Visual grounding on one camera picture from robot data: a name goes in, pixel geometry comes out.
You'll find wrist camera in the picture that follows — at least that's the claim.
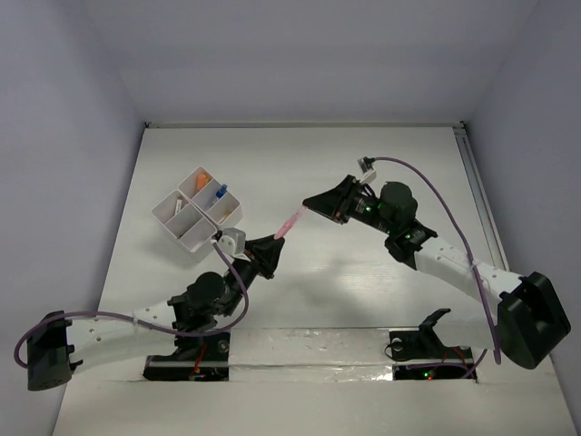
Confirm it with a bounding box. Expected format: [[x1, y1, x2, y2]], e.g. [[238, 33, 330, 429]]
[[358, 156, 377, 183], [215, 228, 246, 257]]

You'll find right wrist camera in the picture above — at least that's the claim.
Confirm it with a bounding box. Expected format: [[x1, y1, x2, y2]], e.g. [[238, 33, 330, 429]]
[[358, 156, 377, 183]]

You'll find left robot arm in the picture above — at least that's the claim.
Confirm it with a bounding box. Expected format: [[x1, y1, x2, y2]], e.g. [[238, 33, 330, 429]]
[[14, 235, 285, 391]]

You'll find pink highlighter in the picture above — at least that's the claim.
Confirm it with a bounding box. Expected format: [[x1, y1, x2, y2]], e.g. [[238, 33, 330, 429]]
[[273, 205, 306, 240]]

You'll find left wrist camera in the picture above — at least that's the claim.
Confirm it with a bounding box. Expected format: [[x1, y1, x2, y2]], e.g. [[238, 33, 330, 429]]
[[215, 228, 246, 257]]

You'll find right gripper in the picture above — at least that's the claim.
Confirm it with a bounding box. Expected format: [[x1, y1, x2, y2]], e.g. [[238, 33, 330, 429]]
[[303, 174, 396, 234]]

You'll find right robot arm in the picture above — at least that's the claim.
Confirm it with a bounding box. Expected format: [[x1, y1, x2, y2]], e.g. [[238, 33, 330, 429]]
[[302, 175, 571, 370]]

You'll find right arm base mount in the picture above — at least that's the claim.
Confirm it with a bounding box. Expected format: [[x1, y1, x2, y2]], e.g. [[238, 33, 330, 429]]
[[383, 309, 477, 382]]

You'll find aluminium rail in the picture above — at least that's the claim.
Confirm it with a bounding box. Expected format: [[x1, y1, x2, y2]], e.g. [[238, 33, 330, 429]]
[[453, 122, 526, 322]]

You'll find white compartment organizer tray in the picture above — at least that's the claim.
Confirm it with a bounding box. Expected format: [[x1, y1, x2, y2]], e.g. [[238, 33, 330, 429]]
[[152, 166, 242, 263]]

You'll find white marker brown cap upper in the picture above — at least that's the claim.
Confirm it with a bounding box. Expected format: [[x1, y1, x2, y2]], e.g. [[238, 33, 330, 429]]
[[174, 196, 183, 215]]

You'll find orange cap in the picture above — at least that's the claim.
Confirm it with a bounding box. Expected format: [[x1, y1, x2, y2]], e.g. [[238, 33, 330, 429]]
[[195, 173, 212, 191]]

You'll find small spray bottle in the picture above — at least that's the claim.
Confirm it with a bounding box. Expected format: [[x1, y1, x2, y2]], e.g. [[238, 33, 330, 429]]
[[212, 184, 228, 203]]

